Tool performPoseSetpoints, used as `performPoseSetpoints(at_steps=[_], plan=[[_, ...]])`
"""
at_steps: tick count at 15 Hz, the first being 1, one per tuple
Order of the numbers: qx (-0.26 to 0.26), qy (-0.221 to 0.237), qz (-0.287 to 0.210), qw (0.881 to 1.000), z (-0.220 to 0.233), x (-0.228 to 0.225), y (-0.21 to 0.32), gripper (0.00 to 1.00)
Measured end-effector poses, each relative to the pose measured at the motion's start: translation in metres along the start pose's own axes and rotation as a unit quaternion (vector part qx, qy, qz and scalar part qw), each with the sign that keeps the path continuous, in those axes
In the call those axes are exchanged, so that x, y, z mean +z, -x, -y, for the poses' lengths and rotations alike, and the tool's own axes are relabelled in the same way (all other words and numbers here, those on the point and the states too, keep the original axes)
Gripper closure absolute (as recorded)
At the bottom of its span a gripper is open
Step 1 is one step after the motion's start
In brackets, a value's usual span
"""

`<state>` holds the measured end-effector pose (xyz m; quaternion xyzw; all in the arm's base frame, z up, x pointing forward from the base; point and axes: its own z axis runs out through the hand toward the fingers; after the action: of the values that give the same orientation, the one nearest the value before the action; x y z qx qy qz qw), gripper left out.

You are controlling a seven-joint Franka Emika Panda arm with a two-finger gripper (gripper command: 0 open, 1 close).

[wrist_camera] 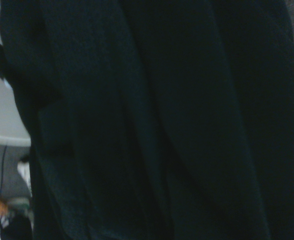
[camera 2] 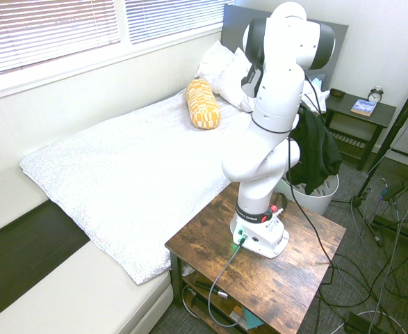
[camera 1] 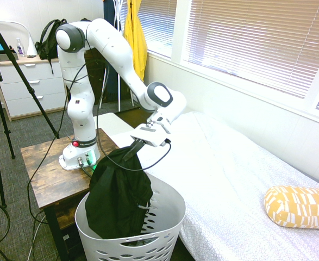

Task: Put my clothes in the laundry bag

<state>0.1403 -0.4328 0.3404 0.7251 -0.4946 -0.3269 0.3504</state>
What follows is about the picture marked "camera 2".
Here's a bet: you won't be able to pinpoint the blue book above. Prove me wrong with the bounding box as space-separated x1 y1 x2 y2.
350 99 378 118

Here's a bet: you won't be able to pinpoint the black floor box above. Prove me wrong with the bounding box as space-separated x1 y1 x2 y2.
345 311 375 334

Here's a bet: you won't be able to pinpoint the rustic wooden side table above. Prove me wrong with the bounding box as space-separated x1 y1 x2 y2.
164 180 347 334

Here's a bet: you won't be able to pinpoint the black alarm clock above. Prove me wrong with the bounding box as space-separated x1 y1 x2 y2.
367 86 384 104

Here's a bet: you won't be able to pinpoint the yellow white patterned bolster pillow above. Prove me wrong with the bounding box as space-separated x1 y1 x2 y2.
185 79 222 130

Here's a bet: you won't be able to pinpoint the black nightstand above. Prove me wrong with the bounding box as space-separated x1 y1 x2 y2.
323 90 398 171

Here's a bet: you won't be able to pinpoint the grey base cable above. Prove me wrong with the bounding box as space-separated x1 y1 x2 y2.
207 239 247 330

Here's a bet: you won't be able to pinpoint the white floor cable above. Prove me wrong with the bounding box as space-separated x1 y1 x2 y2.
328 308 399 334

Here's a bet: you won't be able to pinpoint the wide white window blinds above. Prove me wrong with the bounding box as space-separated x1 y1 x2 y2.
0 0 121 79

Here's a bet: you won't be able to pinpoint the black power adapter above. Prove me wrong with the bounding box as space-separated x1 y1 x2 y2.
380 180 405 202

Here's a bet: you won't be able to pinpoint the white perforated laundry basket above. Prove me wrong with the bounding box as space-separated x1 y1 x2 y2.
279 172 340 216

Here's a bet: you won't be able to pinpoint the black shorts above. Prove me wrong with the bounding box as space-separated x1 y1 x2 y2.
288 109 343 196

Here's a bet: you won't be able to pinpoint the dark grey headboard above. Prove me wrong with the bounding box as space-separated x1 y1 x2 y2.
220 3 350 92

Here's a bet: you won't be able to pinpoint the black camera stand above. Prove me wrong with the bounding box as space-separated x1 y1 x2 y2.
332 74 408 246

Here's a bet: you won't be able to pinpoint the long black arm cable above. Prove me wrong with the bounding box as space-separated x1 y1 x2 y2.
250 67 336 283

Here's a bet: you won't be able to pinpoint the white circle-patterned bedsheet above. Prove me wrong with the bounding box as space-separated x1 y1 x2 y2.
19 92 256 286

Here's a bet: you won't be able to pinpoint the teal paper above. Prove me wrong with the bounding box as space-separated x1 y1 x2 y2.
241 309 266 330

